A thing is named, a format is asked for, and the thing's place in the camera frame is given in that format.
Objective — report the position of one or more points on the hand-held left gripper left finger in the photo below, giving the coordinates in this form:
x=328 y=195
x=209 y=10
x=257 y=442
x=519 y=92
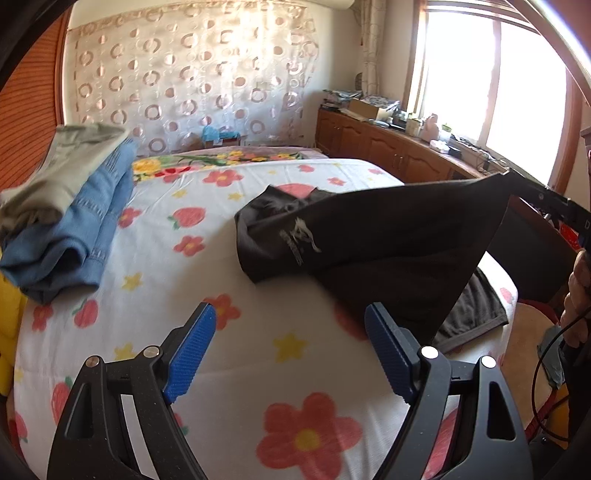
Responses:
x=191 y=350

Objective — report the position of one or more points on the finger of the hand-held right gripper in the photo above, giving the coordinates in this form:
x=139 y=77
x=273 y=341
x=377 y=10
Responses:
x=538 y=194

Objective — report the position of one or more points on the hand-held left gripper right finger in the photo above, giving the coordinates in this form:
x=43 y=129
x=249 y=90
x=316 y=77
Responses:
x=390 y=355

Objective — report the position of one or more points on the black pants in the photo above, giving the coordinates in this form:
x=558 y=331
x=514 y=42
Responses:
x=369 y=240

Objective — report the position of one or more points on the folded grey-green pants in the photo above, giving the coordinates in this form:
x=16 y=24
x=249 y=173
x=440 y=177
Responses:
x=60 y=175

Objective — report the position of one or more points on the person's right hand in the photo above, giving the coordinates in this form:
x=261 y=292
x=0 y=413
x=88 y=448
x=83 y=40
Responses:
x=577 y=300

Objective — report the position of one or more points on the white floral bedsheet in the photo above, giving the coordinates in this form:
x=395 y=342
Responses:
x=231 y=258

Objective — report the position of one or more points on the wooden-framed window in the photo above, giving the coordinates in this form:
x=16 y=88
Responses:
x=498 y=83

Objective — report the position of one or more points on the pink bottle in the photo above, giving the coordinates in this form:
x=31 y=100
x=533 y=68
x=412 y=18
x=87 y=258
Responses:
x=431 y=127

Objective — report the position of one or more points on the folded blue jeans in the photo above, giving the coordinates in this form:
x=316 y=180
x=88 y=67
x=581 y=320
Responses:
x=69 y=240

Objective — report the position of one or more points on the wooden cabinet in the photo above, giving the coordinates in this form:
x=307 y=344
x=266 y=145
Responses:
x=369 y=143

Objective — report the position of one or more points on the yellow cloth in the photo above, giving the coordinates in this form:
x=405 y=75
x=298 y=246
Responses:
x=9 y=323

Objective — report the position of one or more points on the yellow floral blanket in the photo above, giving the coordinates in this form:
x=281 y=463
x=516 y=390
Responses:
x=207 y=161

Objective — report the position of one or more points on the cardboard box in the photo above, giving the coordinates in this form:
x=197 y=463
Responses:
x=364 y=108

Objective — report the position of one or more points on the teal cloth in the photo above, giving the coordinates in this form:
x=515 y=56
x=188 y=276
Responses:
x=214 y=133

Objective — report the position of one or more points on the beige window curtain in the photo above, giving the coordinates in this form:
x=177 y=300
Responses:
x=371 y=46

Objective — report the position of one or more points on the circle-patterned sheer curtain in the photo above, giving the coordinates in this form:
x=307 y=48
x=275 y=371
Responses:
x=184 y=69

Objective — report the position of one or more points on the orange slatted wooden panel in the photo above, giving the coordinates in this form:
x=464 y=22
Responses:
x=32 y=115

